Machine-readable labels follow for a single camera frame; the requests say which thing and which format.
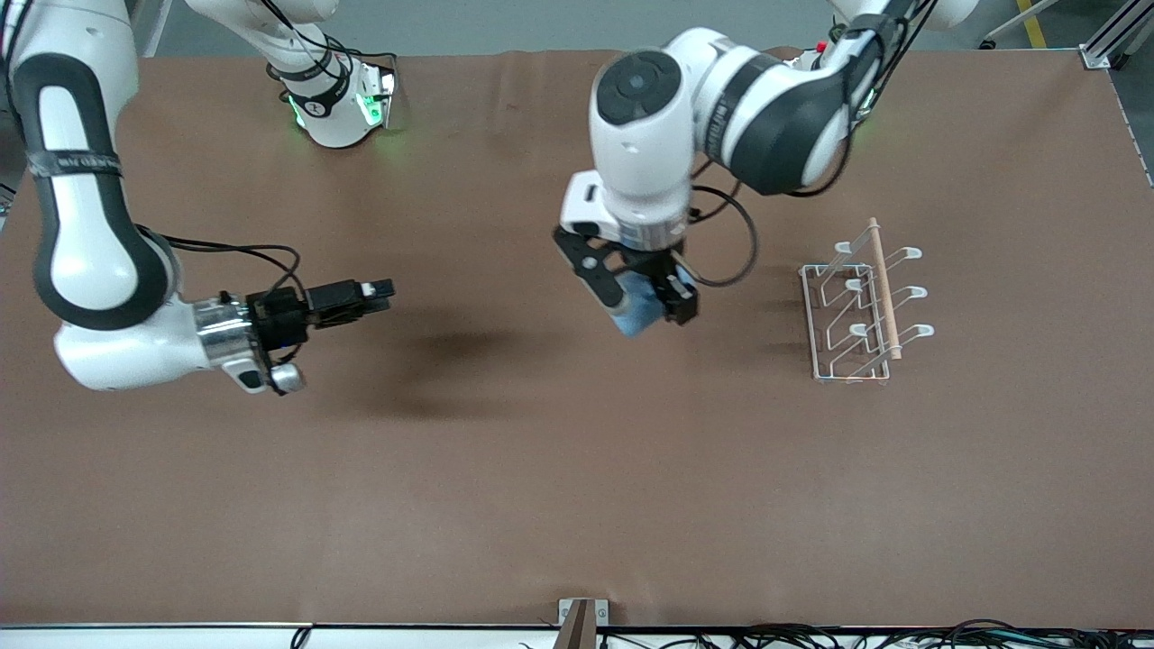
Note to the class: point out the blue plastic cup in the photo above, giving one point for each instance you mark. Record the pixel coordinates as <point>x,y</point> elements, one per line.
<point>642,311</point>

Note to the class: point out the grey metal bracket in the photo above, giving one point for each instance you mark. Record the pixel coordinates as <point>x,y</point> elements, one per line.
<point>602,613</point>

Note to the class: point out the aluminium frame profile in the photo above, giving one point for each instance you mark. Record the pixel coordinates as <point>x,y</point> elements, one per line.
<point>1113,41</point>

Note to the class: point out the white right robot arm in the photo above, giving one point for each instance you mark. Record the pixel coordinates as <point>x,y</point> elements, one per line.
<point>81,225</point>

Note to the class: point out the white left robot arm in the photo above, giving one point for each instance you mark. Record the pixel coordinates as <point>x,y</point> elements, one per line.
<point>645,153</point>

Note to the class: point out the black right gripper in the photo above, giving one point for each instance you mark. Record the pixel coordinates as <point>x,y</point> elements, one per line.
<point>273,316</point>

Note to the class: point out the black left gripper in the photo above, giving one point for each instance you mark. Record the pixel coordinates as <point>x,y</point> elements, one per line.
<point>651,263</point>

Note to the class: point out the brown table cover sheet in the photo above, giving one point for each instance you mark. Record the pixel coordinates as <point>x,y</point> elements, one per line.
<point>541,451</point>

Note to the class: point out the grey metal tube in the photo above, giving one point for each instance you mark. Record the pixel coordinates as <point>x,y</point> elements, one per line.
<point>1019,20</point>

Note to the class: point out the brown camera pole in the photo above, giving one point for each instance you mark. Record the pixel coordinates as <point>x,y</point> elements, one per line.
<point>577,631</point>

